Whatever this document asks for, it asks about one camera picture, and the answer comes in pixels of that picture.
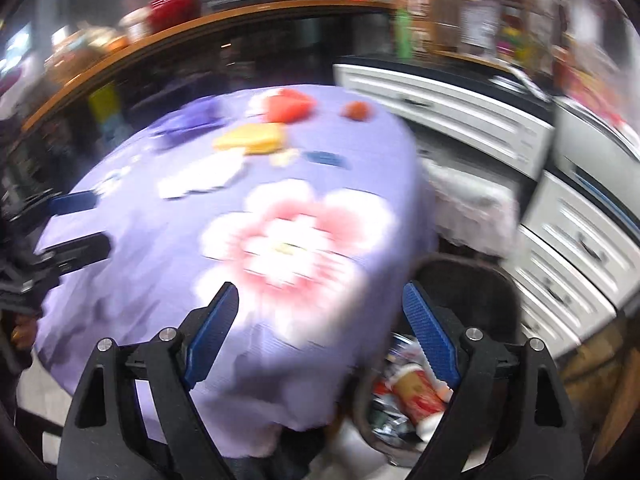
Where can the white tissue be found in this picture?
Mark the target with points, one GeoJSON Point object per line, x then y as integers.
{"type": "Point", "coordinates": [200, 177]}

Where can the wooden counter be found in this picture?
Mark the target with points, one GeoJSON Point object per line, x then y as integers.
{"type": "Point", "coordinates": [200, 22]}

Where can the yellow packet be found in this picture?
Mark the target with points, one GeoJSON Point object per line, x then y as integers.
{"type": "Point", "coordinates": [250, 137]}

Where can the white wide drawer cabinet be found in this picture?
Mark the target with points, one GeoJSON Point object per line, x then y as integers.
{"type": "Point", "coordinates": [450, 110]}

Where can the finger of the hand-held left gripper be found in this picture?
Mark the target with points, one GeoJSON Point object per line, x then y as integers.
{"type": "Point", "coordinates": [85, 250]}
{"type": "Point", "coordinates": [75, 202]}

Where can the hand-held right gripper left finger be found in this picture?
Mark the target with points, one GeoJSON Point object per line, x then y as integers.
{"type": "Point", "coordinates": [210, 340]}

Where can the bin with clear liner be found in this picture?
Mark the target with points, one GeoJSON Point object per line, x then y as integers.
{"type": "Point", "coordinates": [470, 200]}

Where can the white printer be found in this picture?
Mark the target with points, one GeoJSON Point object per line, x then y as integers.
{"type": "Point", "coordinates": [595, 150]}

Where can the purple floral tablecloth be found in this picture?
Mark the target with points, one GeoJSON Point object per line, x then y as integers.
{"type": "Point", "coordinates": [175, 270]}

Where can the white drawer stack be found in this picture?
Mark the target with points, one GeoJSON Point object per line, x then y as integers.
{"type": "Point", "coordinates": [575, 240]}

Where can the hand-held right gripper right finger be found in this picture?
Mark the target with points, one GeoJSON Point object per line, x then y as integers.
{"type": "Point", "coordinates": [432, 332]}

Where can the wooden desktop rack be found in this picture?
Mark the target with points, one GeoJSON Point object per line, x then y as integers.
{"type": "Point", "coordinates": [480, 20]}

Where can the purple plastic bag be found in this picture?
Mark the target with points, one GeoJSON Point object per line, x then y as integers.
{"type": "Point", "coordinates": [195, 117]}

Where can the person's leg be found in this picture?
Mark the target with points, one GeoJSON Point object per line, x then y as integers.
{"type": "Point", "coordinates": [300, 460]}

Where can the pink plastic bag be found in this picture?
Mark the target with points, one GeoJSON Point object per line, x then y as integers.
{"type": "Point", "coordinates": [590, 85]}

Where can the small blue packet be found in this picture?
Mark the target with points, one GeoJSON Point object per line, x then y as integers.
{"type": "Point", "coordinates": [325, 158]}

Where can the white plastic wrapper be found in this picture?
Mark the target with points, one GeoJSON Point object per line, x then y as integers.
{"type": "Point", "coordinates": [429, 425]}

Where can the person's left hand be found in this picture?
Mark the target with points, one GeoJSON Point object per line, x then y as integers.
{"type": "Point", "coordinates": [27, 332]}

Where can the small cream scrap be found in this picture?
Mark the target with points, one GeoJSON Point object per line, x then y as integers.
{"type": "Point", "coordinates": [285, 157]}

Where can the green bottle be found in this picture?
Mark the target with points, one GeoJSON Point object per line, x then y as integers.
{"type": "Point", "coordinates": [404, 35]}

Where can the red paper cup black lid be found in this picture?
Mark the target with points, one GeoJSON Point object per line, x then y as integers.
{"type": "Point", "coordinates": [415, 390]}

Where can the black trash bin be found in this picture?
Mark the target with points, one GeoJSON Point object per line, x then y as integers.
{"type": "Point", "coordinates": [495, 305]}

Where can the floral gift box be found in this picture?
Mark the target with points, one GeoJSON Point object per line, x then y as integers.
{"type": "Point", "coordinates": [85, 55]}

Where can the small red wrapper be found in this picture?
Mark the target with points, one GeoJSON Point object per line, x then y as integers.
{"type": "Point", "coordinates": [357, 110]}

